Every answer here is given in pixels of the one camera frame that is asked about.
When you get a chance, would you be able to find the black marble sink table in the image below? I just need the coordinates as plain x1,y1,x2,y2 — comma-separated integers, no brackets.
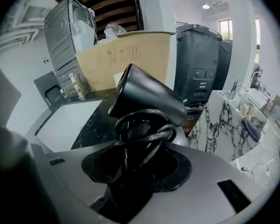
23,89,190,154

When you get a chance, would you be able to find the grey metal appliance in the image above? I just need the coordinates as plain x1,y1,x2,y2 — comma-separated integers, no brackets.
44,0,97,71
54,58,85,96

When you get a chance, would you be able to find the large black wheeled bin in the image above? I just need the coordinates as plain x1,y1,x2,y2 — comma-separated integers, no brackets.
173,24,224,107

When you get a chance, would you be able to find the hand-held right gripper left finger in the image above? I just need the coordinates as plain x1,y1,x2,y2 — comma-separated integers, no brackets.
30,143,125,224

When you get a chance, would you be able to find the floor power cable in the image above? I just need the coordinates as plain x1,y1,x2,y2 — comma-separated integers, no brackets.
241,158,275,180

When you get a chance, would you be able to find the white marble sink cabinet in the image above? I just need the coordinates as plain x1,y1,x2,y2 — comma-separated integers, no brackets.
187,89,272,161

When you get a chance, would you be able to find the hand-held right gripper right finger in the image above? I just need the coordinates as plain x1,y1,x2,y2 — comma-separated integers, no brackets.
99,145,271,224

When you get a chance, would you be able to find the large cardboard box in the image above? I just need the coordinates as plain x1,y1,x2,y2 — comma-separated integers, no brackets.
75,30,177,92

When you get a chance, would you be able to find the beige crumpled cloth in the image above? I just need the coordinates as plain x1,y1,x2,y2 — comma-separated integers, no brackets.
238,103,259,119

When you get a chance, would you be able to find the crumpled clear plastic wrap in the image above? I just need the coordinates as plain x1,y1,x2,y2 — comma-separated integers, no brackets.
103,23,128,41

